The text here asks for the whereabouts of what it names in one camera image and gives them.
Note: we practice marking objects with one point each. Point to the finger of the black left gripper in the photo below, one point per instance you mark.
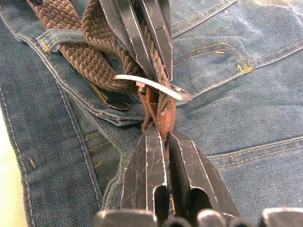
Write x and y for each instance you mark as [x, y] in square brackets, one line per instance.
[161, 30]
[132, 30]

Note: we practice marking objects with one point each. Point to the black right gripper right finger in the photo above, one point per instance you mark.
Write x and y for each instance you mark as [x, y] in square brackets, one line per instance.
[196, 175]

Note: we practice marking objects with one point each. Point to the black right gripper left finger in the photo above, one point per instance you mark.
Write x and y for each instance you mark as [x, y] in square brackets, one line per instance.
[144, 170]

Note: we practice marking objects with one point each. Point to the brown braided belt silver buckle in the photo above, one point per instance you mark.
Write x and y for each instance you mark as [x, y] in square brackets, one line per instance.
[90, 61]

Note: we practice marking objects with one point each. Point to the blue denim shorts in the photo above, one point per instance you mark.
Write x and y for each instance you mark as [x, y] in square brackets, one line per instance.
[236, 113]

